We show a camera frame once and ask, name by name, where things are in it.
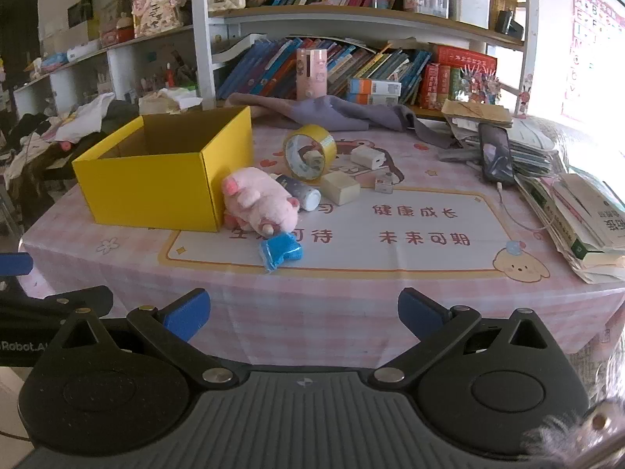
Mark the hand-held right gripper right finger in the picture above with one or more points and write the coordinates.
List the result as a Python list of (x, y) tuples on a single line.
[(420, 310)]

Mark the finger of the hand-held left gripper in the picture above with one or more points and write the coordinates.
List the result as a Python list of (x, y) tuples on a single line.
[(58, 300), (14, 262)]

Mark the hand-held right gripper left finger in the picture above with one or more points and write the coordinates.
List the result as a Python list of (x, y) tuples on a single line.
[(188, 312)]

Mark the blue plastic packet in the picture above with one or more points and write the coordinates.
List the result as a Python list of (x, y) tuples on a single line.
[(281, 251)]

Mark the yellow cardboard box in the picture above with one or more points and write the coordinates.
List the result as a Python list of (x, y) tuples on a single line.
[(146, 190)]

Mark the pink plush toy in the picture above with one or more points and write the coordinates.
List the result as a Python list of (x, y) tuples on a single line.
[(254, 200)]

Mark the small white adapter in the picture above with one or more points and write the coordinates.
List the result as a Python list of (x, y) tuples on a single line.
[(383, 183)]

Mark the small cream box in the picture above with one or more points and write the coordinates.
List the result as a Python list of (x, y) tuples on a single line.
[(339, 188)]

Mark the white charger block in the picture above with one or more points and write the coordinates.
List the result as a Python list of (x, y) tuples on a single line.
[(367, 157)]

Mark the dark blue spray bottle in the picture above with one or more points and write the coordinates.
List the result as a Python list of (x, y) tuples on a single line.
[(293, 188)]

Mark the white wall plug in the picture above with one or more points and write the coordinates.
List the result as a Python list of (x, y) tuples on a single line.
[(314, 158)]

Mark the yellow tape roll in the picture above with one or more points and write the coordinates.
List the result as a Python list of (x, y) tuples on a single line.
[(320, 137)]

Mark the pink printed tablecloth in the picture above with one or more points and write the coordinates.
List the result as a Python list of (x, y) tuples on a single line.
[(390, 293)]

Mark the pile of clothes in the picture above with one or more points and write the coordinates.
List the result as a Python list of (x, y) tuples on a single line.
[(83, 117)]

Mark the black smartphone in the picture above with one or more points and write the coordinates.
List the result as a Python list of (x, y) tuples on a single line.
[(495, 154)]

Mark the stack of workbooks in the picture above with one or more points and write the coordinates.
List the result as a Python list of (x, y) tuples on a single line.
[(581, 224)]

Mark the stack of papers and booklets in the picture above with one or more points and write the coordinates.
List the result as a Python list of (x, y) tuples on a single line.
[(532, 154)]

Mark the grey fluffy cloth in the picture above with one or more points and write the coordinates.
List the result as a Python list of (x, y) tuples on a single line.
[(576, 437)]

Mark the wet wipes pack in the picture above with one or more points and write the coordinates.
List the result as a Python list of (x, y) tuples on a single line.
[(53, 61)]

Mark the brown paper envelope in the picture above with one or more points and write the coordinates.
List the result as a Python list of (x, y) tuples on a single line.
[(476, 113)]

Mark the orange and blue carton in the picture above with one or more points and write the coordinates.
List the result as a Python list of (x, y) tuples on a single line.
[(378, 100), (373, 86)]

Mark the white side shelf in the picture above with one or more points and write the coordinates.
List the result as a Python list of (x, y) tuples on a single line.
[(117, 66)]

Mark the red boxed book set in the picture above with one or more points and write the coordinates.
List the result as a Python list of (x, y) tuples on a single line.
[(437, 85)]

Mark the colourful cartoon figure stand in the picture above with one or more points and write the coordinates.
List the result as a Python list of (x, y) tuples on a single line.
[(481, 85)]

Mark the small cartoon figure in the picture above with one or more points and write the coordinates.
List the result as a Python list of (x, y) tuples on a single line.
[(525, 95)]

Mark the pink cartoon cup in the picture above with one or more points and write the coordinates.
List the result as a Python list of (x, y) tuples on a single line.
[(312, 78)]

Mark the red pot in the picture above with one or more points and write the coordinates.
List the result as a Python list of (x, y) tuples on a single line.
[(125, 29)]

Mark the purple grey cloth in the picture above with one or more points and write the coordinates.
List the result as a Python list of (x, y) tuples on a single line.
[(202, 34)]

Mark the pink doll ornament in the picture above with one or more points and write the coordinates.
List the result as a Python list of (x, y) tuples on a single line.
[(156, 7)]

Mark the small black box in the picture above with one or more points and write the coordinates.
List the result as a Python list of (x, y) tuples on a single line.
[(510, 23)]

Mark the white pen box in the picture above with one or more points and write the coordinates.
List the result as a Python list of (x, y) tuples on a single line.
[(468, 10)]

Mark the alphabet wall poster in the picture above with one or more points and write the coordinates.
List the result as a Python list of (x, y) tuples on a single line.
[(593, 49)]

